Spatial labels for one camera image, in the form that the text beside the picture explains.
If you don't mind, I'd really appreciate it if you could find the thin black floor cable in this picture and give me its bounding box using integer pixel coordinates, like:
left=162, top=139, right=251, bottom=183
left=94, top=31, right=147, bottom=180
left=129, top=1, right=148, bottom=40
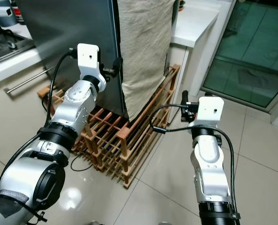
left=69, top=154, right=95, bottom=172

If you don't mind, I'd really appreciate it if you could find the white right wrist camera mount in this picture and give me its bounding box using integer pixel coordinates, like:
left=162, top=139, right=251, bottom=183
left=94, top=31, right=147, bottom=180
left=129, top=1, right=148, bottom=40
left=192, top=96, right=225, bottom=130

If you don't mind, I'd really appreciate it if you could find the green glass sliding door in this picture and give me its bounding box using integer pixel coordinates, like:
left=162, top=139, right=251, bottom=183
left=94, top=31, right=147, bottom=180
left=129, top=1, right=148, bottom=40
left=201, top=0, right=278, bottom=112

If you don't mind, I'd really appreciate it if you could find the dark bottle with red label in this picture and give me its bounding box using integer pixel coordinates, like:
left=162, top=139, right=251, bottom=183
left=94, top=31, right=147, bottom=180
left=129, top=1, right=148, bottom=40
left=10, top=0, right=25, bottom=25

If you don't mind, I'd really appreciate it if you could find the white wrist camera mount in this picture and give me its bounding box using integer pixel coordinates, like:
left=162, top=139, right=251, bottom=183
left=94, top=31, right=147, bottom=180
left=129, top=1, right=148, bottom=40
left=192, top=96, right=225, bottom=130
left=77, top=43, right=101, bottom=85

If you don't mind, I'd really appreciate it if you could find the metal bar drawer handle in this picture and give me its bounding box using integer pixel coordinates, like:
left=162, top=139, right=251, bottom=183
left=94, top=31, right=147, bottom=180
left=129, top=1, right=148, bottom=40
left=4, top=65, right=54, bottom=92

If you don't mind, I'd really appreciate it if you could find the white ledge cabinet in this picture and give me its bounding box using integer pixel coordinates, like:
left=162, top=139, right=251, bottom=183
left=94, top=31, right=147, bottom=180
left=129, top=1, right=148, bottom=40
left=171, top=0, right=237, bottom=97

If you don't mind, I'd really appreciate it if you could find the white kitchen counter cabinet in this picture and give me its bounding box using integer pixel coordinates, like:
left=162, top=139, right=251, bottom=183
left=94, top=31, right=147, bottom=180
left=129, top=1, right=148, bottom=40
left=0, top=21, right=55, bottom=97

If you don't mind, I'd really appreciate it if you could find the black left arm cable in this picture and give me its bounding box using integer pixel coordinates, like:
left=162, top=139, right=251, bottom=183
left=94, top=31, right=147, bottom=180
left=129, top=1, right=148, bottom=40
left=0, top=51, right=78, bottom=197

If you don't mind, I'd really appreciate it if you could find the beige hanging cloth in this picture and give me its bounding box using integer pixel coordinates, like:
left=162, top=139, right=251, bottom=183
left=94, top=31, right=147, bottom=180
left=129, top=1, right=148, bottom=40
left=117, top=0, right=177, bottom=122

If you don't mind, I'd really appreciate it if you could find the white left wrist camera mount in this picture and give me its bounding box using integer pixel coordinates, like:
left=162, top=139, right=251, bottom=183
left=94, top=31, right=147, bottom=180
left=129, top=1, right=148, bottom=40
left=77, top=43, right=101, bottom=85

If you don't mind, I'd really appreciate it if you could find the wooden wine rack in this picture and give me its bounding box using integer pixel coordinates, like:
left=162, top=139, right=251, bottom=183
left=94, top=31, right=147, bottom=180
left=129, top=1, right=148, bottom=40
left=37, top=64, right=181, bottom=190

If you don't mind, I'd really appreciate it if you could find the steel gas stove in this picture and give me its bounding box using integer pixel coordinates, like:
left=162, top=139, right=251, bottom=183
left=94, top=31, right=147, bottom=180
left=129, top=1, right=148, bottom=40
left=0, top=22, right=37, bottom=66

